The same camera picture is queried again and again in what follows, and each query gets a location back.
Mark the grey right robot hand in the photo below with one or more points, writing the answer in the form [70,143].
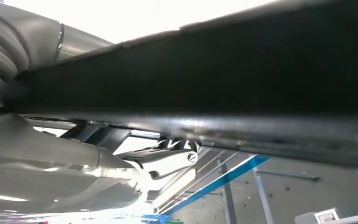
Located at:
[43,173]

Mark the blue metal beam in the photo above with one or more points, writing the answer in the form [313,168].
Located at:
[222,179]

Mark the grey box with barcode label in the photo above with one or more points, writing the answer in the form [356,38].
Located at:
[327,215]

